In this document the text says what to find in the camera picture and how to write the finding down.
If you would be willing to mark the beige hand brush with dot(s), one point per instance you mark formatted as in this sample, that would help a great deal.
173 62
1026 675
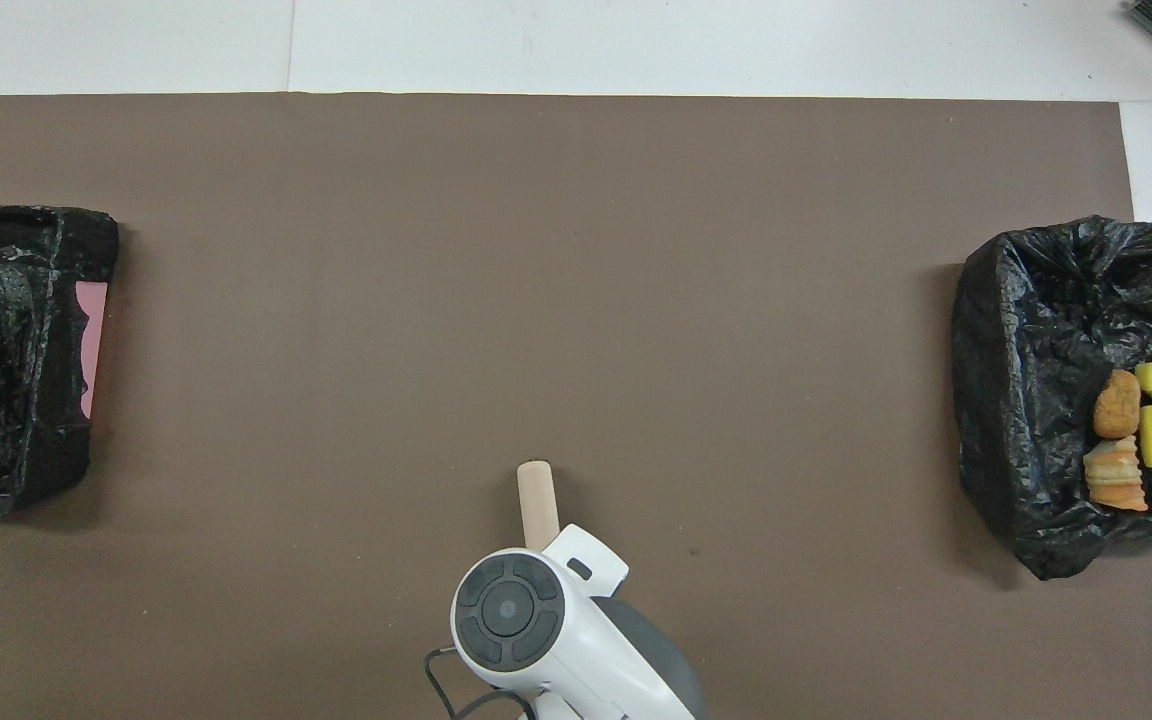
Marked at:
537 500

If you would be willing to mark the brown sponge lump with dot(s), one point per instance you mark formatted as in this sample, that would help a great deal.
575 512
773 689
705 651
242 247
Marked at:
1117 404

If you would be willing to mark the beige foam chunk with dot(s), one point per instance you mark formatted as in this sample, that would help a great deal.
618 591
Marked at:
1116 473

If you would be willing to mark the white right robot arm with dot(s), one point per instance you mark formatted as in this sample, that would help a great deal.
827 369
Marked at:
576 650

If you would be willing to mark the black trash bag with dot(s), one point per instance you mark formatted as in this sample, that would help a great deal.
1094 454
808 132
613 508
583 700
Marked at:
36 450
1036 350

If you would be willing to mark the pink bin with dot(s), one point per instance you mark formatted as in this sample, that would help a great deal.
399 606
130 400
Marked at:
92 340

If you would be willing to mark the brown table mat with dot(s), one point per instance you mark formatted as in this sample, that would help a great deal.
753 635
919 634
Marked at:
636 300

